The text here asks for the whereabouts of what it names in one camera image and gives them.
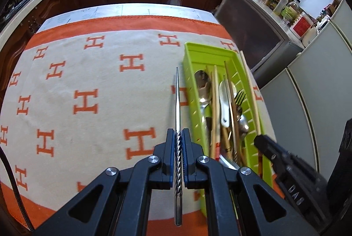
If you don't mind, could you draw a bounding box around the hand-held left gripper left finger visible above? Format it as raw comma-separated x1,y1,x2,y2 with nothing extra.
33,129,176,236

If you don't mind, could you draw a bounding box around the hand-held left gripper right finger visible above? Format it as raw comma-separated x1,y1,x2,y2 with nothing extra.
181,129,322,236

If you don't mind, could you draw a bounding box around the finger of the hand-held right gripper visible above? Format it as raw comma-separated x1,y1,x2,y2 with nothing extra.
254,135,289,170

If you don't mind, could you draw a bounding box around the steel teaspoon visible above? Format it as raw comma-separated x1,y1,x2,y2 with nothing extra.
237,114,250,141

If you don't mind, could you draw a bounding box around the brown chopstick red patterned end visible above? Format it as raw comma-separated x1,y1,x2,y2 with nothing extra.
209,71,215,158

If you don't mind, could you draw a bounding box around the steel soup spoon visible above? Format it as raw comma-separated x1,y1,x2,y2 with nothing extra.
218,153,240,170

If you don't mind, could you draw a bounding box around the twisted steel chopstick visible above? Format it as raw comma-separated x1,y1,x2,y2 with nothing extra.
174,67,183,227

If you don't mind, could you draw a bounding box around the steel fork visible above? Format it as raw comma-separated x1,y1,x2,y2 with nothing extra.
234,89,247,118

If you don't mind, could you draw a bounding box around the white ceramic spoon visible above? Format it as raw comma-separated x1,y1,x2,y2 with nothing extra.
218,80,237,129

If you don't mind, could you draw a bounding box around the large steel spoon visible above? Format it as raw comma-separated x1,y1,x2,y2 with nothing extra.
194,70,213,148

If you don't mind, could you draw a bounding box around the dark brown wooden chopstick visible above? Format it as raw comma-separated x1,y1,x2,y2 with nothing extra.
223,60,240,159

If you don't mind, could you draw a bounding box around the green plastic utensil tray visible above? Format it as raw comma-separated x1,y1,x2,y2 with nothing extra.
184,42,274,217

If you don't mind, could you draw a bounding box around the grey refrigerator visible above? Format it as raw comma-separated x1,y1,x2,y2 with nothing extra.
260,0,352,181

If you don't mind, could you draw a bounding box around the grey under-counter appliance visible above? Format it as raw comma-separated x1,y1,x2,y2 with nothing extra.
214,0,301,73

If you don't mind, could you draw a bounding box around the orange and grey printed blanket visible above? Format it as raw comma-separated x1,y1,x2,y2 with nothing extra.
0,15,278,236

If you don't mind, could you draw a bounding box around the red label white container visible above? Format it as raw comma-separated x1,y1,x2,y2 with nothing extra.
289,12,314,38

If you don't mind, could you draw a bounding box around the clear oil bottle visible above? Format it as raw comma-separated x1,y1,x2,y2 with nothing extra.
280,0,301,24

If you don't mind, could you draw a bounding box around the white plastic bottle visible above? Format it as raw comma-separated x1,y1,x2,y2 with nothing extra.
273,0,290,15

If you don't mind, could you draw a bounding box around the pale table cover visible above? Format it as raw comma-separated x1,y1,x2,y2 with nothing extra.
37,3,218,30

